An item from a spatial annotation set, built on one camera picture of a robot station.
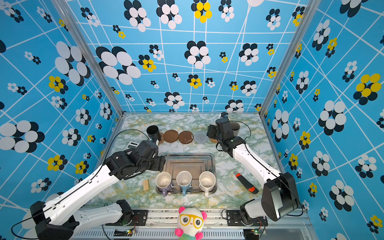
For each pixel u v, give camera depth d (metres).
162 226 0.72
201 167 0.96
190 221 0.66
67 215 0.40
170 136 1.05
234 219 0.72
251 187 0.82
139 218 0.73
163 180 0.85
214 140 1.02
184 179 0.85
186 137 1.05
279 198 0.41
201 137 1.05
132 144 0.99
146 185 0.83
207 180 0.85
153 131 0.97
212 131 0.74
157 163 0.64
